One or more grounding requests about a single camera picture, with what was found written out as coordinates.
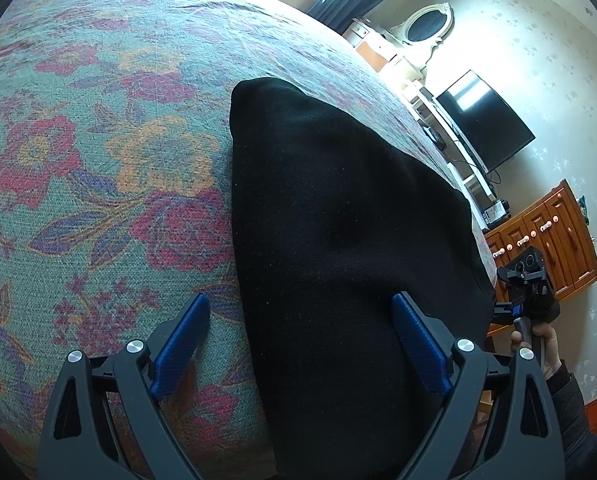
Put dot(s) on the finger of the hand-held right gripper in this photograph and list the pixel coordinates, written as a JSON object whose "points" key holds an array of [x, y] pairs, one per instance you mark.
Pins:
{"points": [[503, 312]]}

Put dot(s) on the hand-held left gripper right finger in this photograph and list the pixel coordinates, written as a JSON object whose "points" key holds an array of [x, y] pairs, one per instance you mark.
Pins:
{"points": [[421, 347]]}

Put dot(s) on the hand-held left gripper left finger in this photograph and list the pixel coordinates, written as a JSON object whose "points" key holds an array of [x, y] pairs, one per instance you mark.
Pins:
{"points": [[178, 347]]}

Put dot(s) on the black pants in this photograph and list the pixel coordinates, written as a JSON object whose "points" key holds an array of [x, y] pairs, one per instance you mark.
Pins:
{"points": [[338, 240]]}

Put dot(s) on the person's right forearm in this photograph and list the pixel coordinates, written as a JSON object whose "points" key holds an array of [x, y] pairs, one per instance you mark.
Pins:
{"points": [[573, 410]]}

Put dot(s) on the person's right hand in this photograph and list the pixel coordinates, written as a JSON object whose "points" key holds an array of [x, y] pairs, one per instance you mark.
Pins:
{"points": [[548, 345]]}

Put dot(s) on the brown wooden cabinet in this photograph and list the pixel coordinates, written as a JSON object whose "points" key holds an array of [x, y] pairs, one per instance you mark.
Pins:
{"points": [[558, 240]]}

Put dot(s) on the small black router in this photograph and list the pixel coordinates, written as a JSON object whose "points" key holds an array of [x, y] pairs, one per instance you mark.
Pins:
{"points": [[495, 212]]}

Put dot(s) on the white television stand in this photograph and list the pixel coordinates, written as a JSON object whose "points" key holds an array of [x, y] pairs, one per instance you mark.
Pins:
{"points": [[458, 160]]}

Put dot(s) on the black flat television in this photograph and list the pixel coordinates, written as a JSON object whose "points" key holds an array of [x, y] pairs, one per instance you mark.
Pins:
{"points": [[488, 120]]}

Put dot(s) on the black set-top box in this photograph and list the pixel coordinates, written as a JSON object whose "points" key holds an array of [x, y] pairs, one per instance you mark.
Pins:
{"points": [[434, 136]]}

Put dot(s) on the floral bedspread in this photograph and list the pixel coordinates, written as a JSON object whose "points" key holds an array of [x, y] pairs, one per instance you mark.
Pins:
{"points": [[103, 135]]}

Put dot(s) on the oval white vanity mirror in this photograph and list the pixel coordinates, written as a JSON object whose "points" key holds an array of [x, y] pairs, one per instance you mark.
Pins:
{"points": [[428, 25]]}

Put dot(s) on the white vanity dresser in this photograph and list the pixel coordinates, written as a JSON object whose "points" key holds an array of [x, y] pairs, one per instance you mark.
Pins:
{"points": [[373, 52]]}

